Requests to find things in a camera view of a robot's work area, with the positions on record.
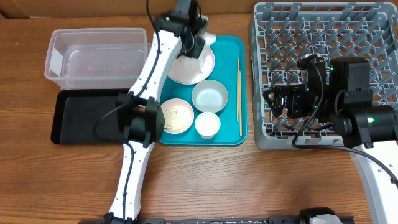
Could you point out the black tray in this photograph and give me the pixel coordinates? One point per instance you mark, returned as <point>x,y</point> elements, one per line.
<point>77,117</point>

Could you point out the clear plastic bin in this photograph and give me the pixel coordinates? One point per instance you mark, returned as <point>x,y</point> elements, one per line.
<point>96,58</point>

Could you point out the white cup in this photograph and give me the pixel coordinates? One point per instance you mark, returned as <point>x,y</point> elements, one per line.
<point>207,124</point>

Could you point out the grey bowl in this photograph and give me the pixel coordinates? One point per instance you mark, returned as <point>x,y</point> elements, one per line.
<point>209,96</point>

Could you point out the wooden chopstick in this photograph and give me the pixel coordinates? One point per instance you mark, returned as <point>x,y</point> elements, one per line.
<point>238,90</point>
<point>240,110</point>

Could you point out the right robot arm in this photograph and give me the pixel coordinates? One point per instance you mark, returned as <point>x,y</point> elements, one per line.
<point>340,95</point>

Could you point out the small white plate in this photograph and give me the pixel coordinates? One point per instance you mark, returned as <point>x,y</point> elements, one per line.
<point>178,115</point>

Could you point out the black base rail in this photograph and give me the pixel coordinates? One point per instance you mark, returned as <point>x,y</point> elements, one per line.
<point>309,215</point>

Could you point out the white napkin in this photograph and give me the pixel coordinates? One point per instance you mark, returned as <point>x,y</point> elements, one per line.
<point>209,40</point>

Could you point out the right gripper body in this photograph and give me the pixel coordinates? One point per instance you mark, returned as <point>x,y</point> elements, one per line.
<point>301,104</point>

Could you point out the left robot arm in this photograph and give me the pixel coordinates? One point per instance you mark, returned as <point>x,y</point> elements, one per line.
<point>141,120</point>

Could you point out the grey dish rack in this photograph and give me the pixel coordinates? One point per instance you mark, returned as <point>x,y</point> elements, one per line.
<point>282,32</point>

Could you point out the large white plate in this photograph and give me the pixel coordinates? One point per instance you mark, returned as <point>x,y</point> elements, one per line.
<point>188,71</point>

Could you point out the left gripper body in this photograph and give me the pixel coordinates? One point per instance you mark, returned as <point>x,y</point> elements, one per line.
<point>189,43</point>

